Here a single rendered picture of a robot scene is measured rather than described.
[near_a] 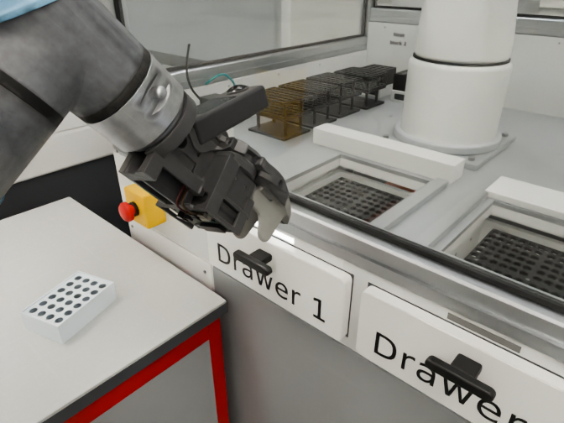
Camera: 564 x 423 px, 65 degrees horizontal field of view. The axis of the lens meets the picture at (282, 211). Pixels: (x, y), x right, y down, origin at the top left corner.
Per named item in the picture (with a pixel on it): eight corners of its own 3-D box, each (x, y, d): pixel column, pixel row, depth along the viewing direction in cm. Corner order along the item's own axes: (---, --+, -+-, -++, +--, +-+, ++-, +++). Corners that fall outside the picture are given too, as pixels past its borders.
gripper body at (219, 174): (192, 232, 47) (101, 169, 39) (223, 164, 50) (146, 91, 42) (246, 239, 43) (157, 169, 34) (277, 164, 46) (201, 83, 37)
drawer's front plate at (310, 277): (340, 342, 64) (345, 281, 58) (209, 263, 81) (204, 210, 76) (347, 336, 65) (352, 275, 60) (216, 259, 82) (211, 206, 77)
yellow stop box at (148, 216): (145, 232, 86) (139, 198, 83) (125, 219, 91) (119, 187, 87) (167, 221, 90) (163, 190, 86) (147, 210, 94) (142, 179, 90)
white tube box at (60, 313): (63, 344, 71) (57, 326, 69) (25, 329, 74) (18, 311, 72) (117, 298, 81) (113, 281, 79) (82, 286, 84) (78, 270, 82)
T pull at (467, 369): (491, 405, 45) (493, 396, 45) (422, 367, 50) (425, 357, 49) (503, 384, 48) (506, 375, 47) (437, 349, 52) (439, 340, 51)
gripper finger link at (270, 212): (271, 257, 52) (224, 220, 46) (288, 212, 54) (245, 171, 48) (293, 260, 50) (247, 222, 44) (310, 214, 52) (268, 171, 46)
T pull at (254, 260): (267, 278, 64) (267, 270, 63) (232, 258, 68) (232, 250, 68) (284, 267, 66) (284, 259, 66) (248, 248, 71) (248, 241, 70)
